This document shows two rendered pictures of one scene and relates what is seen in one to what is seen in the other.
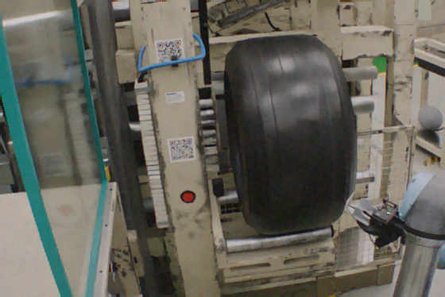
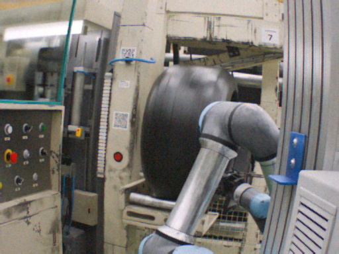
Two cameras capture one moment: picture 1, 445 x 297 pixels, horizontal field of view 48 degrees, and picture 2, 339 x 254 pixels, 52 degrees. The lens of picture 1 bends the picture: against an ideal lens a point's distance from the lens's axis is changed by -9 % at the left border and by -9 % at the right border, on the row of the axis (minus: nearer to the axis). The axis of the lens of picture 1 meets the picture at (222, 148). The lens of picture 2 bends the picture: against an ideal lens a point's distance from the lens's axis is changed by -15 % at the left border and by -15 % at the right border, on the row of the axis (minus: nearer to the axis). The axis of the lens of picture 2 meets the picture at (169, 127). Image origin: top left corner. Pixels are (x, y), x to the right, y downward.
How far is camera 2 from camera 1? 0.94 m
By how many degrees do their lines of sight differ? 31
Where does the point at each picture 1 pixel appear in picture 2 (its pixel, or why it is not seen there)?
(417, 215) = (206, 123)
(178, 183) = (114, 144)
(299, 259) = not seen: hidden behind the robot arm
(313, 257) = not seen: hidden behind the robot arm
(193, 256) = (113, 204)
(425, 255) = (206, 155)
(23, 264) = not seen: outside the picture
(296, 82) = (189, 76)
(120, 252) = (54, 155)
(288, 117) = (173, 91)
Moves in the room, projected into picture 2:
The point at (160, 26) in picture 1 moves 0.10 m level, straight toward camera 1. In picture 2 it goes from (126, 39) to (118, 36)
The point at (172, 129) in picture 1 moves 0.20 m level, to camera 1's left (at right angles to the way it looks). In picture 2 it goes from (118, 104) to (81, 102)
